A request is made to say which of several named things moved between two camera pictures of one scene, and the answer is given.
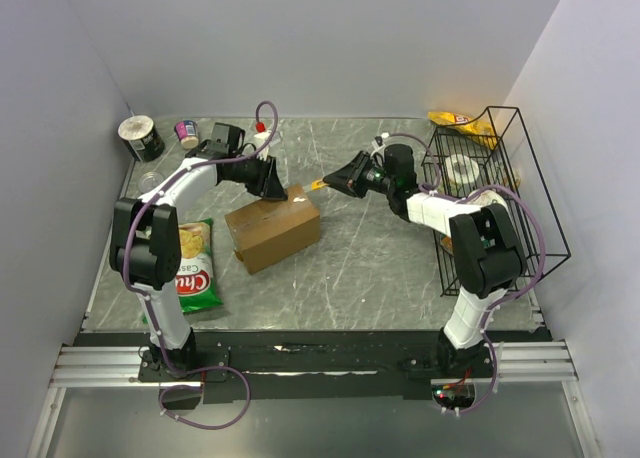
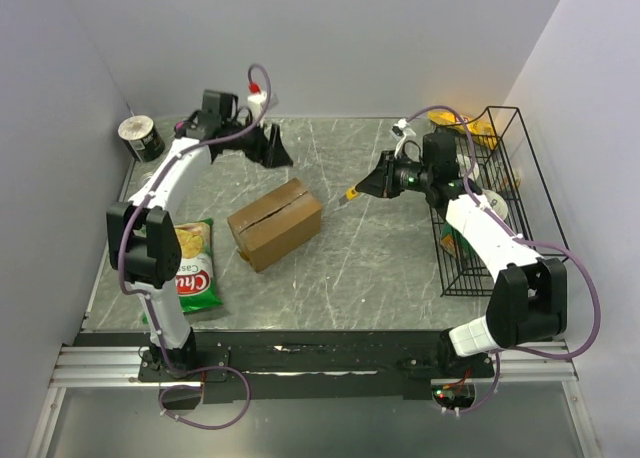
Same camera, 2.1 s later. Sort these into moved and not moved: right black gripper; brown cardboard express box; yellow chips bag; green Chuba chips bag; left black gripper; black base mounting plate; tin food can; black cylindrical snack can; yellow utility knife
Moved: right black gripper; yellow utility knife; left black gripper
Not moved: tin food can; brown cardboard express box; green Chuba chips bag; black cylindrical snack can; black base mounting plate; yellow chips bag
